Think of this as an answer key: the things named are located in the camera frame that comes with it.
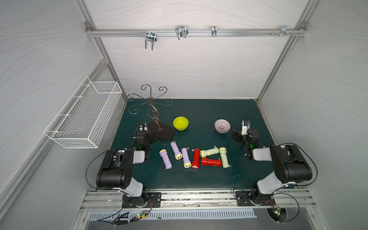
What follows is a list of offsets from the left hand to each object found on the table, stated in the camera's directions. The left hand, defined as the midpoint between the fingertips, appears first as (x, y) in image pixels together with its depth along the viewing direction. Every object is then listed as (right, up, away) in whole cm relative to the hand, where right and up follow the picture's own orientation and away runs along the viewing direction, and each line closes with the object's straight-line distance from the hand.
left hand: (147, 131), depth 94 cm
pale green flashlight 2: (+49, -11, -6) cm, 51 cm away
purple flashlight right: (+27, -17, -11) cm, 33 cm away
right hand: (+64, +2, +1) cm, 64 cm away
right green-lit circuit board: (+73, -38, -22) cm, 85 cm away
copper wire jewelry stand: (+9, +1, +6) cm, 11 cm away
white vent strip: (+46, -38, -24) cm, 65 cm away
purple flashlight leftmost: (+12, -13, -7) cm, 19 cm away
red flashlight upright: (+32, -18, -10) cm, 38 cm away
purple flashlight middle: (+21, -13, -8) cm, 26 cm away
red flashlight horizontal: (+41, -17, -10) cm, 46 cm away
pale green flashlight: (+38, -12, -6) cm, 40 cm away
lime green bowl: (+22, +5, +9) cm, 24 cm away
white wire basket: (-24, +10, -25) cm, 36 cm away
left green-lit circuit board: (+4, -37, -25) cm, 45 cm away
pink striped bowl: (+52, +3, +7) cm, 53 cm away
